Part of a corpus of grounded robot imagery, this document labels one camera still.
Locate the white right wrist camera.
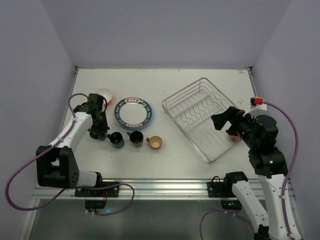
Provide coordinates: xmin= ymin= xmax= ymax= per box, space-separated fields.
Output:
xmin=243 ymin=97 xmax=267 ymax=118

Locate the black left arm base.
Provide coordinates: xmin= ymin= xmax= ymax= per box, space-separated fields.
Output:
xmin=74 ymin=181 xmax=119 ymax=213

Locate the dark maroon mug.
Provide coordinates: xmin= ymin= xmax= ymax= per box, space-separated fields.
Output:
xmin=126 ymin=131 xmax=144 ymax=148

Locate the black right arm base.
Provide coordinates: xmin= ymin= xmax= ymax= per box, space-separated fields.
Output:
xmin=206 ymin=175 xmax=242 ymax=212

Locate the orange bowl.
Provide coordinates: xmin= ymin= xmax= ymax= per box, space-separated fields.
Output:
xmin=96 ymin=88 xmax=113 ymax=105

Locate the dark blue mug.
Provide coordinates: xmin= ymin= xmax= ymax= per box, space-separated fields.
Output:
xmin=106 ymin=131 xmax=125 ymax=149

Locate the green rimmed printed plate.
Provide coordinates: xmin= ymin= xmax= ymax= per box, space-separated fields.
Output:
xmin=114 ymin=97 xmax=154 ymax=130

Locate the orange red mug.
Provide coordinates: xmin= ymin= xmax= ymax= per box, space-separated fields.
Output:
xmin=146 ymin=135 xmax=163 ymax=150

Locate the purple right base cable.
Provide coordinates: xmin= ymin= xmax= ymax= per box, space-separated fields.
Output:
xmin=199 ymin=208 xmax=256 ymax=240

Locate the black mug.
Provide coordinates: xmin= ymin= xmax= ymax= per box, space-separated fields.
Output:
xmin=89 ymin=131 xmax=107 ymax=141

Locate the pink mug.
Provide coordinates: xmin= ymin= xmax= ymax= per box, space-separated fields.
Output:
xmin=229 ymin=135 xmax=242 ymax=143

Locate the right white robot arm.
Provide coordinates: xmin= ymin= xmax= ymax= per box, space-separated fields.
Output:
xmin=211 ymin=106 xmax=302 ymax=240

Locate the metal wire dish rack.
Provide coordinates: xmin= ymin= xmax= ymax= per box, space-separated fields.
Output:
xmin=161 ymin=77 xmax=236 ymax=164

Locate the aluminium mounting rail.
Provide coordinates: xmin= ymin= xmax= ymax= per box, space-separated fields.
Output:
xmin=31 ymin=177 xmax=293 ymax=201

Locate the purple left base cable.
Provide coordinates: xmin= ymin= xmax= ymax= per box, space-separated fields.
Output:
xmin=84 ymin=183 xmax=136 ymax=217

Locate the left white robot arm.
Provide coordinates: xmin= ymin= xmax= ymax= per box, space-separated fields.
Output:
xmin=36 ymin=93 xmax=110 ymax=189

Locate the light blue plate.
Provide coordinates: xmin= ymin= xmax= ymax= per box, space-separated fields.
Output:
xmin=118 ymin=104 xmax=153 ymax=131

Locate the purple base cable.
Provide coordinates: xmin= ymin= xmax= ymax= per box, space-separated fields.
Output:
xmin=84 ymin=183 xmax=136 ymax=217
xmin=199 ymin=208 xmax=256 ymax=240

